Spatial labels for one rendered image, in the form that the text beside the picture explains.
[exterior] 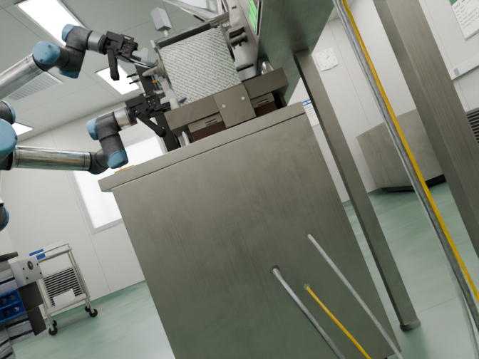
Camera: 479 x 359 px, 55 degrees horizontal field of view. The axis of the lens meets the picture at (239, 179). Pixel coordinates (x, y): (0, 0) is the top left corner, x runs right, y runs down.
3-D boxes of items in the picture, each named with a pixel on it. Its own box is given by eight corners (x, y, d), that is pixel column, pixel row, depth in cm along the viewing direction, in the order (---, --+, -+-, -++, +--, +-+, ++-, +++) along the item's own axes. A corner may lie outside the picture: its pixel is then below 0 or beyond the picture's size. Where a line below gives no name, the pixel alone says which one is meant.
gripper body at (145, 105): (154, 87, 161) (122, 100, 161) (162, 110, 161) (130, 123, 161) (158, 92, 169) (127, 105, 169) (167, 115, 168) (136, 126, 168)
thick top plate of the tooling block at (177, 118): (177, 137, 160) (171, 121, 160) (284, 95, 160) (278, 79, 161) (170, 130, 144) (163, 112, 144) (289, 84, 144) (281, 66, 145)
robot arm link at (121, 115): (119, 128, 161) (125, 131, 169) (132, 123, 161) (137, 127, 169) (112, 108, 161) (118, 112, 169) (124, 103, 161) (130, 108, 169)
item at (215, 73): (186, 121, 165) (167, 73, 165) (246, 97, 165) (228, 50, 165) (185, 120, 164) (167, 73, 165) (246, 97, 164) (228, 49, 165)
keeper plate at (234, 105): (226, 129, 144) (214, 96, 144) (256, 117, 144) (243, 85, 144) (226, 127, 141) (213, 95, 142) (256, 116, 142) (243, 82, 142)
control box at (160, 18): (162, 34, 233) (155, 16, 233) (172, 28, 230) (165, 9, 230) (154, 32, 226) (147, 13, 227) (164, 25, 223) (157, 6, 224)
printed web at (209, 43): (206, 159, 202) (165, 54, 204) (256, 140, 203) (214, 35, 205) (197, 151, 164) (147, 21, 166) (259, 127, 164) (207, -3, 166)
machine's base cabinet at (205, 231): (232, 290, 386) (195, 194, 389) (304, 262, 386) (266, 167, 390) (212, 464, 134) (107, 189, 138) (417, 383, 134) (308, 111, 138)
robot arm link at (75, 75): (46, 70, 167) (55, 40, 166) (64, 75, 178) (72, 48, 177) (65, 76, 166) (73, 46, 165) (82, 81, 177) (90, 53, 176)
